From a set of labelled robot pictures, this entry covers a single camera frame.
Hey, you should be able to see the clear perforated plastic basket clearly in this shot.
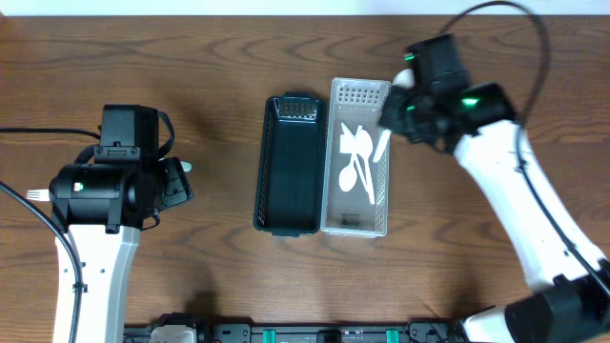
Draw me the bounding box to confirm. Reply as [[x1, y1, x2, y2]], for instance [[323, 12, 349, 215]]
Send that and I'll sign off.
[[321, 77, 391, 238]]

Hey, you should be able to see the white spoon vertical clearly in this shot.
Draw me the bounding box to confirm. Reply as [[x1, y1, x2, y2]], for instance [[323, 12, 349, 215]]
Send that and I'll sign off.
[[373, 69, 415, 163]]

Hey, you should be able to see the mint green plastic fork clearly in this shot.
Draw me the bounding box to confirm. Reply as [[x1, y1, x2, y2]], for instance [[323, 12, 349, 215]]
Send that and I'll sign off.
[[180, 161, 193, 172]]

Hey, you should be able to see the black perforated plastic basket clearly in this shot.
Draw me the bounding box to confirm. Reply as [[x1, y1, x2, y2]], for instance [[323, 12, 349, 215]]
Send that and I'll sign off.
[[253, 91, 327, 237]]

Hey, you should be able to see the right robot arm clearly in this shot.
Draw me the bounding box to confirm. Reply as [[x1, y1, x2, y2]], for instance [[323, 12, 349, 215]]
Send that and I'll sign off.
[[379, 34, 609, 342]]

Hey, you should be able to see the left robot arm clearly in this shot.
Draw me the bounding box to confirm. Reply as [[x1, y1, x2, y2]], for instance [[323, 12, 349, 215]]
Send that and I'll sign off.
[[50, 105, 193, 342]]

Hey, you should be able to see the white spoon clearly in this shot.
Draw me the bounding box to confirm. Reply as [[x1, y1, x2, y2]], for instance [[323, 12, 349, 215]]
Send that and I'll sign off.
[[338, 123, 376, 205]]

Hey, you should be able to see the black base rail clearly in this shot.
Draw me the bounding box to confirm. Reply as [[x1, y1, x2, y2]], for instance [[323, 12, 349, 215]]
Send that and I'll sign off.
[[123, 313, 469, 343]]

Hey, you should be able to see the white label sticker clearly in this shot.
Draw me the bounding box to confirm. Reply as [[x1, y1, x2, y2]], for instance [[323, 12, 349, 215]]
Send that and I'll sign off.
[[339, 134, 363, 154]]

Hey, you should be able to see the white spoon horizontal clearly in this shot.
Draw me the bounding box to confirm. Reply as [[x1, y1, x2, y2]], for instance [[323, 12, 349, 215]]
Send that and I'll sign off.
[[356, 126, 376, 205]]

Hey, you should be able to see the white fork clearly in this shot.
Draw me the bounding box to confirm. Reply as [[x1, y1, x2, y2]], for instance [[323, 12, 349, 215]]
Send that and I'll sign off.
[[26, 189, 51, 202]]

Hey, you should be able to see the white spoon angled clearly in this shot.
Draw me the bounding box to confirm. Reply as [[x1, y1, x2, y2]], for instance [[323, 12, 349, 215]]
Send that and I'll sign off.
[[338, 123, 366, 192]]

